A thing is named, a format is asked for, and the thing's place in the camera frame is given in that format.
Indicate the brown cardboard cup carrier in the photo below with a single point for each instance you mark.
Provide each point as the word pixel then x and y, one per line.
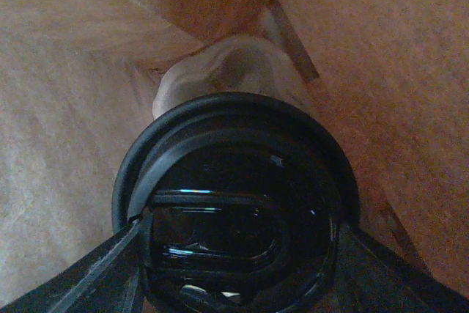
pixel 236 64

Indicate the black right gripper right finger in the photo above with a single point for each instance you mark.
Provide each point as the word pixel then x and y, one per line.
pixel 372 278

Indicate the brown paper bag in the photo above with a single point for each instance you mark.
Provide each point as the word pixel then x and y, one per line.
pixel 78 78

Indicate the black cup lid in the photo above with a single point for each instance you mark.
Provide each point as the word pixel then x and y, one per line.
pixel 241 199

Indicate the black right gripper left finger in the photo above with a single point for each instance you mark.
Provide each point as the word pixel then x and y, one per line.
pixel 107 279

